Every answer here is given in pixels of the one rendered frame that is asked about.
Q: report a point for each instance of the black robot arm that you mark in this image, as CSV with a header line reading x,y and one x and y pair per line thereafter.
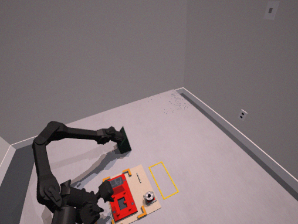
x,y
62,204

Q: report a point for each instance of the grey wheel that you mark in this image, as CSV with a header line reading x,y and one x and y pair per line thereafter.
x,y
149,198

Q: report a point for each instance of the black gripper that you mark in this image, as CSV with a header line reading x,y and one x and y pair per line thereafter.
x,y
105,192

